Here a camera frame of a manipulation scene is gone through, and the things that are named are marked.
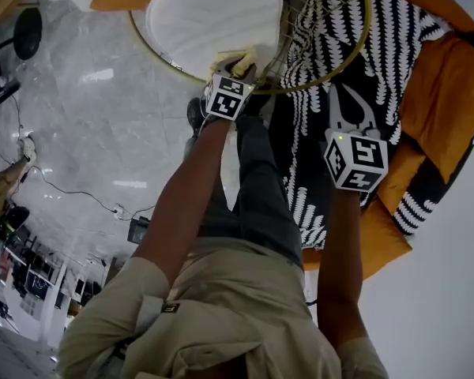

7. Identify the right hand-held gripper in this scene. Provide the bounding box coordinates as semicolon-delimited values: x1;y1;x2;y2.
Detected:
322;83;389;193

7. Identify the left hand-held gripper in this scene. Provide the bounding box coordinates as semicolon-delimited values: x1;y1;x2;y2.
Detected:
203;59;258;122

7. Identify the yellow cloth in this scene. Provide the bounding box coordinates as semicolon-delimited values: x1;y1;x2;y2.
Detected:
209;47;258;80

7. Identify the white seat cushion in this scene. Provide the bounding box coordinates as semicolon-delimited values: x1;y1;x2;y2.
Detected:
145;0;284;84

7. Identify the person's right forearm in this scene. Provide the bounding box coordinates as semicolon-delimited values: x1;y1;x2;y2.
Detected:
314;187;369;346

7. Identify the person's left forearm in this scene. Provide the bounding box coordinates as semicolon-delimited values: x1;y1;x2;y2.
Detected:
132;115;239;288

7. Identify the person's black right shoe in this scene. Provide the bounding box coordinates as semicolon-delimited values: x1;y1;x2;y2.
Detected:
245;92;277;118

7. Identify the person's black shoe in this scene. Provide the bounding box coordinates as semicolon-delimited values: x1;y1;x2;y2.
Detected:
186;96;207;134
245;92;277;118

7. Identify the person's black left shoe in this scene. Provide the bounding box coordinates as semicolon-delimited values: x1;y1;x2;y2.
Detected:
186;96;207;134

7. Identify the black white striped blanket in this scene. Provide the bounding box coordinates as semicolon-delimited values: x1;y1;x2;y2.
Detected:
267;0;474;253

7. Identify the small orange sofa pillow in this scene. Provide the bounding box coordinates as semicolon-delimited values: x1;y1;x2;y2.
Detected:
361;140;432;283

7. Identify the black waist device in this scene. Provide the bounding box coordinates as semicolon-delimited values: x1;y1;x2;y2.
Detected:
127;216;152;245

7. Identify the black floor fan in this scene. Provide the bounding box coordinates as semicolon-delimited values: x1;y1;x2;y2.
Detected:
0;7;44;62

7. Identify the person's beige shirt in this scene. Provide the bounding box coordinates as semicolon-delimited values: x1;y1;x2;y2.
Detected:
55;235;389;379

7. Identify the gold wire chair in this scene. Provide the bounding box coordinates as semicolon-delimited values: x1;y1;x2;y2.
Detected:
128;0;371;96

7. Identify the black floor cable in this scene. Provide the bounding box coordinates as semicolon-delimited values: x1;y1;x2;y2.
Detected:
22;163;120;217

